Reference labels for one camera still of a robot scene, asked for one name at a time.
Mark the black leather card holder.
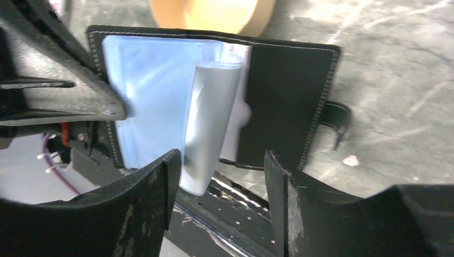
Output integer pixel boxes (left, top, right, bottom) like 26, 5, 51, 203
87, 25, 352, 196

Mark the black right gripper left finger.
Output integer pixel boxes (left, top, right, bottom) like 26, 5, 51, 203
1, 149, 181, 256

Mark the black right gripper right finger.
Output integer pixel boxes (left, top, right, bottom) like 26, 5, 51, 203
264, 151, 453, 256

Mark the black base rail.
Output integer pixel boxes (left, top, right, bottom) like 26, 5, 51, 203
165, 172, 276, 256

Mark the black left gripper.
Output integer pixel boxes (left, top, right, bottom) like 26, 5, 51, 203
1, 1, 126, 188

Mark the beige oval tray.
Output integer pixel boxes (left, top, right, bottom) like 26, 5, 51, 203
150, 0, 276, 37

